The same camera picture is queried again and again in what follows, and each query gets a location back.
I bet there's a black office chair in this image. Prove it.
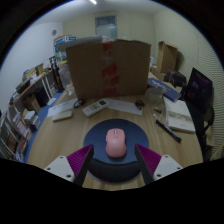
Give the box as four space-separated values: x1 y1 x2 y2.
181 67 216 163

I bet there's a white remote control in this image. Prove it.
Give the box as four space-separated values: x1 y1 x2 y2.
82 99 109 118

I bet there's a shelf unit with books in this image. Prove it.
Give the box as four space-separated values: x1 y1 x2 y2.
0 105 43 164

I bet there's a dark blue mouse pad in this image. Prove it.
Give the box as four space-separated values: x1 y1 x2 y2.
82 118 150 184

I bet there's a white book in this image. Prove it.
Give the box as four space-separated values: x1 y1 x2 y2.
163 96 197 134

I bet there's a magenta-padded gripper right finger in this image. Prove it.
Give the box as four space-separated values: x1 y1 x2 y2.
134 143 184 185

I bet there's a small white flat device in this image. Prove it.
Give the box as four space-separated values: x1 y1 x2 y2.
51 109 74 122

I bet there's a large brown cardboard box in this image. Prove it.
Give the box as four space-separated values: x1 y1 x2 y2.
65 39 152 100

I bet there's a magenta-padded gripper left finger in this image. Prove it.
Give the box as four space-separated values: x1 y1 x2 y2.
43 143 95 187

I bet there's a pink computer mouse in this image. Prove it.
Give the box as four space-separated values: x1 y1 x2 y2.
105 127 128 159

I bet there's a door with window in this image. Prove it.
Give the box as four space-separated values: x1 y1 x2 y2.
94 15 118 40

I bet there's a clear plastic container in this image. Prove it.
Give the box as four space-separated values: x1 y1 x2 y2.
145 86 164 104

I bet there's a black marker pen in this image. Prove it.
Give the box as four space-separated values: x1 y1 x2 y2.
155 119 183 144

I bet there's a blue book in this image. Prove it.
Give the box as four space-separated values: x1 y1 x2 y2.
147 77 183 103

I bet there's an open tall cardboard box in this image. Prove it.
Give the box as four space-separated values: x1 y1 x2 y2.
156 40 179 75

